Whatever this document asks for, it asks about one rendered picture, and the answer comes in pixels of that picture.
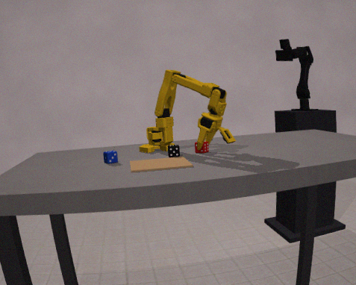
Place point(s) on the blue die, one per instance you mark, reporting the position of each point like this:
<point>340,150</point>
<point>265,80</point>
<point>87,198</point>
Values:
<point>110,157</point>

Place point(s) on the red die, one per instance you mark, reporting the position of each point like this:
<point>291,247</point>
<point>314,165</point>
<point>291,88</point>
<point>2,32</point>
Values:
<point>204,149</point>

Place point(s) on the tan flat mat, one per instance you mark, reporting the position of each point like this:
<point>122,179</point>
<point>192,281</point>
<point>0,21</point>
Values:
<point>159,164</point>

